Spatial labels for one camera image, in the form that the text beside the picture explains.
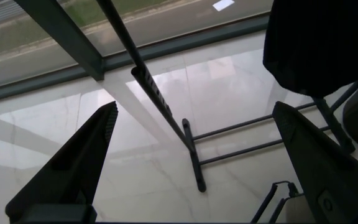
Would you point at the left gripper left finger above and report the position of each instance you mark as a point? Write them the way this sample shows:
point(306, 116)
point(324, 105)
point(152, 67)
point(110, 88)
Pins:
point(73, 174)

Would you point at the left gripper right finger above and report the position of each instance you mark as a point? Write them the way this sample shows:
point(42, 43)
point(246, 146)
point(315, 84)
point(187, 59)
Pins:
point(331, 174)

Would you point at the black clothes rack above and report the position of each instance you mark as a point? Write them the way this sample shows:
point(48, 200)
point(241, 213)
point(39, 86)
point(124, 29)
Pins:
point(154, 93)

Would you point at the black garment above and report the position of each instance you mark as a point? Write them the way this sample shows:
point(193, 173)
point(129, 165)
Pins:
point(315, 46)

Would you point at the window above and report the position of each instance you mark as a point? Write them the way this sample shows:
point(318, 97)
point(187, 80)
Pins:
point(57, 31)

